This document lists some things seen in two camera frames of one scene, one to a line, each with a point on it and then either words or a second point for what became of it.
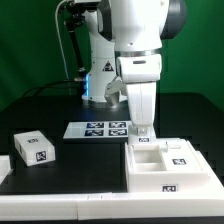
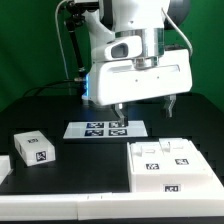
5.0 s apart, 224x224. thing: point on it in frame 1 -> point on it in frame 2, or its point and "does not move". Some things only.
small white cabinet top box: x=34 y=147 does not move
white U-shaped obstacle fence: x=114 y=205 does not move
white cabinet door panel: x=134 y=138 -> x=146 y=158
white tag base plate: x=98 y=129 does not move
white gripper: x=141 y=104 -> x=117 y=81
